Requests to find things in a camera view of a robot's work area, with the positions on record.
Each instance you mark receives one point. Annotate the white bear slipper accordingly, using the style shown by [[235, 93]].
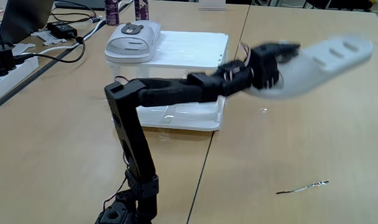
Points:
[[316, 68], [133, 46]]

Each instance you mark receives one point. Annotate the white open shelf box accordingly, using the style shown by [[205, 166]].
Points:
[[189, 46]]

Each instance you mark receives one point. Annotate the black chair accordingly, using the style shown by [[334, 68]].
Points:
[[338, 3]]

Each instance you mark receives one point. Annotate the white stand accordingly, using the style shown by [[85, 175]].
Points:
[[212, 4]]

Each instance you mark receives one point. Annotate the purple drink can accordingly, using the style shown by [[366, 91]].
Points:
[[141, 11], [112, 12]]

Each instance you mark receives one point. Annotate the black power adapter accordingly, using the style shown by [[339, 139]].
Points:
[[61, 29]]

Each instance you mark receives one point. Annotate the white printed part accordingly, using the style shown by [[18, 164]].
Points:
[[22, 48], [49, 38]]

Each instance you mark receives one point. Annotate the dark laptop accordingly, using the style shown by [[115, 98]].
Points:
[[24, 18]]

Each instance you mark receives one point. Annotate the white power strip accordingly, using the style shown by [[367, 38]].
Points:
[[8, 81]]

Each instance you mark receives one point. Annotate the black power plug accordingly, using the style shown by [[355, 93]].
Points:
[[4, 59]]

